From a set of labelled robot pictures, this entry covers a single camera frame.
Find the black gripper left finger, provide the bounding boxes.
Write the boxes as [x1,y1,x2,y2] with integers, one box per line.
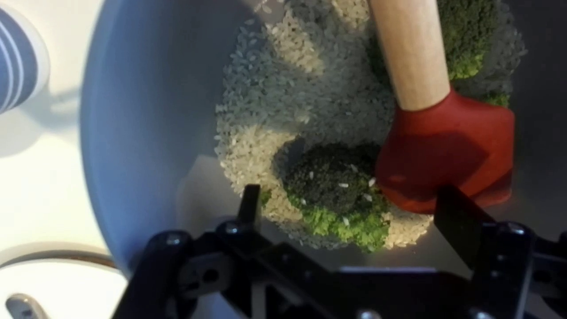
[111,183,315,319]

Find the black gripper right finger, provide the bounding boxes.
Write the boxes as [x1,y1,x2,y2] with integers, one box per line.
[432,185,567,319]

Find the green broccoli floret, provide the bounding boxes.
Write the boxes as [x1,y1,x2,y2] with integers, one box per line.
[436,0,528,110]
[273,140,393,254]

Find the red spatula with wooden handle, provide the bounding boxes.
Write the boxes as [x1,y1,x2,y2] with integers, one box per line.
[365,0,517,217]

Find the beige plate with utensil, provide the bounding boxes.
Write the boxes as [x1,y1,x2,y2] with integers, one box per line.
[0,250,131,319]

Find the white rice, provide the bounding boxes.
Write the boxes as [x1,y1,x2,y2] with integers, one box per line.
[212,0,528,252]

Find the blue striped paper cup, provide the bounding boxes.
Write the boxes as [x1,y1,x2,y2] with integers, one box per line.
[0,6,51,117]

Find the white pot with long handle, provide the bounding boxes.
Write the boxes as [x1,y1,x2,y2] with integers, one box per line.
[78,0,567,282]

